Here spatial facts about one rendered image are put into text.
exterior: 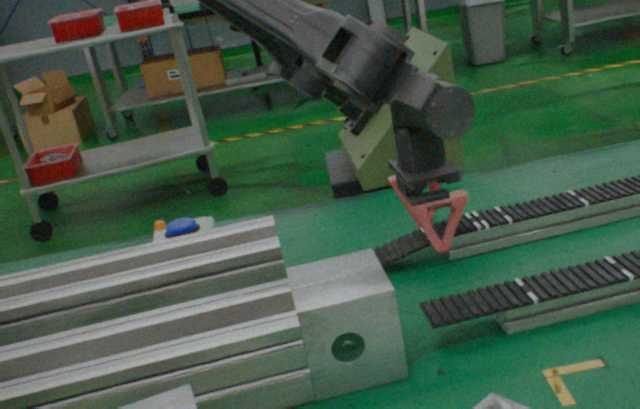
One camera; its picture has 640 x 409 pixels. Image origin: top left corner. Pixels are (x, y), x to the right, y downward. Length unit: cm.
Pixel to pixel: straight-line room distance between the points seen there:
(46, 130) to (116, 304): 499
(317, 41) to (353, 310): 32
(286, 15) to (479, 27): 494
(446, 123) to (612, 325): 26
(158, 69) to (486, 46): 239
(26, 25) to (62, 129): 305
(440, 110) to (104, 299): 42
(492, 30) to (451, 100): 502
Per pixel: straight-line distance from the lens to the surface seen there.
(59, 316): 90
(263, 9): 90
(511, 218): 96
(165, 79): 569
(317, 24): 87
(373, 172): 121
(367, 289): 70
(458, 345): 77
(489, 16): 579
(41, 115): 590
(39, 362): 79
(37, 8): 870
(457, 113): 81
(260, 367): 70
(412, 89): 81
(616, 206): 101
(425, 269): 93
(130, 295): 89
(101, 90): 557
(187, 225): 102
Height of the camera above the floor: 119
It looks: 21 degrees down
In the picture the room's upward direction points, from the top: 10 degrees counter-clockwise
